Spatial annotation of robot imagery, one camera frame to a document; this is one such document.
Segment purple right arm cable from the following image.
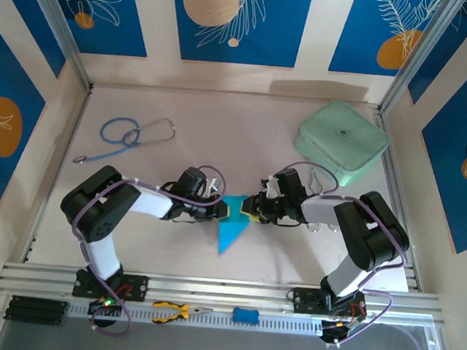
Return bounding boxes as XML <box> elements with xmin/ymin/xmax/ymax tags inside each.
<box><xmin>271</xmin><ymin>159</ymin><xmax>418</xmax><ymax>350</ymax></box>

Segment aluminium side rail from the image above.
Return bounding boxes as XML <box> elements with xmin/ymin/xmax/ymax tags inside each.
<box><xmin>361</xmin><ymin>110</ymin><xmax>435</xmax><ymax>294</ymax></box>
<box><xmin>21</xmin><ymin>81</ymin><xmax>93</xmax><ymax>269</ymax></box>

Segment grey slotted cable duct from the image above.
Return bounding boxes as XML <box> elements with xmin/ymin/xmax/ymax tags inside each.
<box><xmin>65</xmin><ymin>293</ymin><xmax>325</xmax><ymax>343</ymax></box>

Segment blue stethoscope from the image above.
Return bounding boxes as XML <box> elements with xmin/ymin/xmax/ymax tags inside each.
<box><xmin>72</xmin><ymin>110</ymin><xmax>178</xmax><ymax>174</ymax></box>

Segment blue floral wall panel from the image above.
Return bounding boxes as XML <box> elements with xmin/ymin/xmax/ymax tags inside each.
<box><xmin>0</xmin><ymin>13</ymin><xmax>55</xmax><ymax>223</ymax></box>
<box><xmin>163</xmin><ymin>0</ymin><xmax>315</xmax><ymax>72</ymax></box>
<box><xmin>34</xmin><ymin>0</ymin><xmax>153</xmax><ymax>59</ymax></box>
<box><xmin>406</xmin><ymin>0</ymin><xmax>467</xmax><ymax>110</ymax></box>
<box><xmin>410</xmin><ymin>35</ymin><xmax>467</xmax><ymax>255</ymax></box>
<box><xmin>328</xmin><ymin>0</ymin><xmax>440</xmax><ymax>82</ymax></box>
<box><xmin>0</xmin><ymin>0</ymin><xmax>72</xmax><ymax>79</ymax></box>

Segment aluminium corner post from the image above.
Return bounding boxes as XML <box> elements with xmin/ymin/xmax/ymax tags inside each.
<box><xmin>377</xmin><ymin>0</ymin><xmax>462</xmax><ymax>122</ymax></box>
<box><xmin>8</xmin><ymin>0</ymin><xmax>102</xmax><ymax>91</ymax></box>

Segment blue cloth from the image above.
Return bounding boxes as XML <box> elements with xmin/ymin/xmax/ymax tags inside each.
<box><xmin>215</xmin><ymin>192</ymin><xmax>253</xmax><ymax>258</ymax></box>

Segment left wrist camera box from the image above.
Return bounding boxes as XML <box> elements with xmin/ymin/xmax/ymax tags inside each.
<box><xmin>204</xmin><ymin>175</ymin><xmax>226</xmax><ymax>200</ymax></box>

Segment blue bone shaped block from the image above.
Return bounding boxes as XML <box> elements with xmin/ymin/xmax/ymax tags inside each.
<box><xmin>231</xmin><ymin>306</ymin><xmax>261</xmax><ymax>325</ymax></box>

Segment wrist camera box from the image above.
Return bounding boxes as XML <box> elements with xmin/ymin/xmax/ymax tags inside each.
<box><xmin>204</xmin><ymin>175</ymin><xmax>226</xmax><ymax>200</ymax></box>
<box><xmin>259</xmin><ymin>173</ymin><xmax>283</xmax><ymax>199</ymax></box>

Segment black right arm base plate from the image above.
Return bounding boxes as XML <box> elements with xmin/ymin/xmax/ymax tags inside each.
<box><xmin>291</xmin><ymin>286</ymin><xmax>367</xmax><ymax>321</ymax></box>

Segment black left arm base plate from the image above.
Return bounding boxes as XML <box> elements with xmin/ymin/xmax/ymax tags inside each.
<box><xmin>71</xmin><ymin>268</ymin><xmax>150</xmax><ymax>304</ymax></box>

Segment black ribbed block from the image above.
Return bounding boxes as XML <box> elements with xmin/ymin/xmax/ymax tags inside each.
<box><xmin>2</xmin><ymin>294</ymin><xmax>69</xmax><ymax>329</ymax></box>

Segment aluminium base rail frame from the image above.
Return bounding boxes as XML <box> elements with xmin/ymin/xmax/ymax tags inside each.
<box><xmin>0</xmin><ymin>251</ymin><xmax>449</xmax><ymax>339</ymax></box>

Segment mint green zip case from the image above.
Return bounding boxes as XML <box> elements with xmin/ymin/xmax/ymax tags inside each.
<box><xmin>291</xmin><ymin>97</ymin><xmax>393</xmax><ymax>193</ymax></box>

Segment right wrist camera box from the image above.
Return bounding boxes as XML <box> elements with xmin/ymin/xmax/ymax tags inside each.
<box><xmin>259</xmin><ymin>173</ymin><xmax>283</xmax><ymax>199</ymax></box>

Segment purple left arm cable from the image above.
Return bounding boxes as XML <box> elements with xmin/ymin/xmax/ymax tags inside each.
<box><xmin>61</xmin><ymin>152</ymin><xmax>229</xmax><ymax>346</ymax></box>

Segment yellow handled pliers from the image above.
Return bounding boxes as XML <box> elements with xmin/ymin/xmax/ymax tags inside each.
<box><xmin>151</xmin><ymin>299</ymin><xmax>214</xmax><ymax>329</ymax></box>

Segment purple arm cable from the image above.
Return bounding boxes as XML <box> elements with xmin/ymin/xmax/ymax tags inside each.
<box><xmin>61</xmin><ymin>152</ymin><xmax>229</xmax><ymax>346</ymax></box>
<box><xmin>271</xmin><ymin>159</ymin><xmax>418</xmax><ymax>350</ymax></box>

